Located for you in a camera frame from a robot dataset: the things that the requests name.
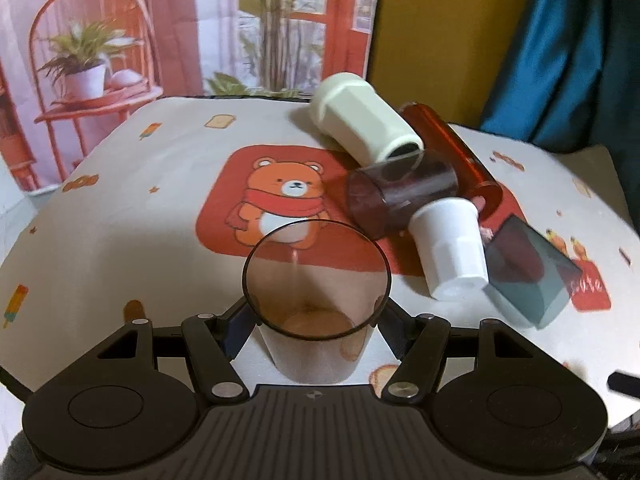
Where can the dark brown translucent cup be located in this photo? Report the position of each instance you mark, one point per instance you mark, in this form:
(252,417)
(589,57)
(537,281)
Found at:
(383,197)

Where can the grey-blue translucent cup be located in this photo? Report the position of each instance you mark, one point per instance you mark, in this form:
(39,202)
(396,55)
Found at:
(529,272)

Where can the cartoon bear tablecloth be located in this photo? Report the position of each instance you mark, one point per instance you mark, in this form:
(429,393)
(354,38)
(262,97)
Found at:
(140,227)

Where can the reddish-brown translucent cup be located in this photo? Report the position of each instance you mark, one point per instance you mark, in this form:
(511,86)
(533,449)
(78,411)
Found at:
(317,288)

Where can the red metallic tumbler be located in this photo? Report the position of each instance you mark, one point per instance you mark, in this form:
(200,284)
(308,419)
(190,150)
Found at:
(475,182)

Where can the white plastic cup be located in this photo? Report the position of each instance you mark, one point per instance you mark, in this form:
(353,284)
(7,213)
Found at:
(447,237)

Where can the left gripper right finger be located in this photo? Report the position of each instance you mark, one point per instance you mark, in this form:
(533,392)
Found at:
(419,343)

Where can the cream faceted cup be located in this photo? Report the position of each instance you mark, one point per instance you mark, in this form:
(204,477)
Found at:
(348,109)

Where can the teal curtain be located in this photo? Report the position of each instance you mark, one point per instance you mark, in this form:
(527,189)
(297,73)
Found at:
(571,80)

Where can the printed room backdrop cloth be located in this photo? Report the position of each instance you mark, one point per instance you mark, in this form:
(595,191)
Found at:
(73,70)

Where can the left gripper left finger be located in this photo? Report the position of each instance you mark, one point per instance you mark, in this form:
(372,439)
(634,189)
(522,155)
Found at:
(212,343)

